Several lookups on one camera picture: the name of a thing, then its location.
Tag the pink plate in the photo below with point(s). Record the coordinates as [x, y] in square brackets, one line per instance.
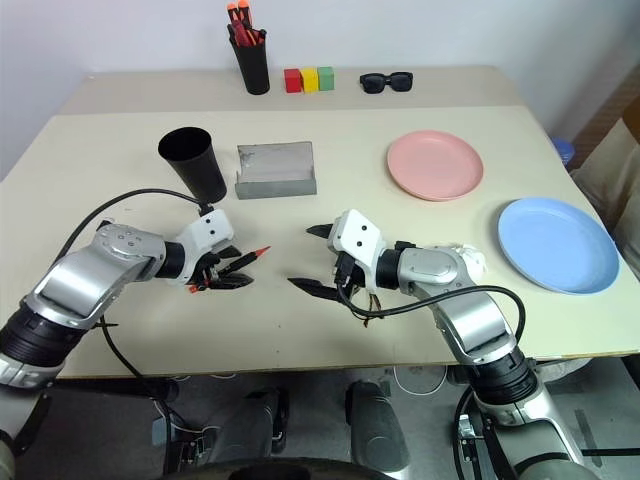
[435, 165]

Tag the white cloth on arm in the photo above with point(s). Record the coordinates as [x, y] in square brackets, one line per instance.
[472, 257]

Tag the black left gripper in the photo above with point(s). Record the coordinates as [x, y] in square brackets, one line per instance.
[206, 267]

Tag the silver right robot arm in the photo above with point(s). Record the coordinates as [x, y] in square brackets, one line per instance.
[475, 310]

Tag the empty black cup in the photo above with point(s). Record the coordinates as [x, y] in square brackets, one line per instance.
[197, 165]

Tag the black marker with red tip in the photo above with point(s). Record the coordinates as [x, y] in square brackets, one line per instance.
[245, 260]

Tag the beige cardboard box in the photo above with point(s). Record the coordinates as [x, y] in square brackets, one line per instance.
[607, 190]

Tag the black sunglasses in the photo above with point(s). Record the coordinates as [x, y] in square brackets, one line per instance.
[386, 81]

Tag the red block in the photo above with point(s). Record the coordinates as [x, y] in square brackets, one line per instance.
[292, 80]

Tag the grey metal tray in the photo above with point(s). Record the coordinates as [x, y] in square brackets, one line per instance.
[275, 172]

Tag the dark rounded shape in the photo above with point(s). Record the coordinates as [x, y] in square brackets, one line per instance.
[255, 425]
[375, 430]

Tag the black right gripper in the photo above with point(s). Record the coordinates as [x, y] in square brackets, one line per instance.
[350, 275]

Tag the orange-capped upright marker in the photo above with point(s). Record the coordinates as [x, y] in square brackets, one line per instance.
[244, 11]
[233, 12]

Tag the green block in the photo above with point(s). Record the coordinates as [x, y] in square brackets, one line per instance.
[326, 78]

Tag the blue plate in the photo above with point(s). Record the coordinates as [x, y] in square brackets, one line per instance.
[555, 245]

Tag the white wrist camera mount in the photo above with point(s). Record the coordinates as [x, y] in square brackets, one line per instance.
[357, 235]
[212, 227]

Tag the black cup holding markers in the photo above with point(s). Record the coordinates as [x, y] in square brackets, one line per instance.
[255, 70]

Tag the red marker in cup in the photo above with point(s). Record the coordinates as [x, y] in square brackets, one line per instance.
[247, 36]

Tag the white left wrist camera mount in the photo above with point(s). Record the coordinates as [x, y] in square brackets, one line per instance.
[212, 227]

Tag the blue round lid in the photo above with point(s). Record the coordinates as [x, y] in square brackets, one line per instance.
[564, 150]

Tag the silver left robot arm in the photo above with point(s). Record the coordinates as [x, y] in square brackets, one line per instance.
[95, 275]

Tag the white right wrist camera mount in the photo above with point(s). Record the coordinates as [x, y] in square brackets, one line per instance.
[357, 235]

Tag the yellow block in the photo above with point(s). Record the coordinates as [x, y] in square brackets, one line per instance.
[310, 80]

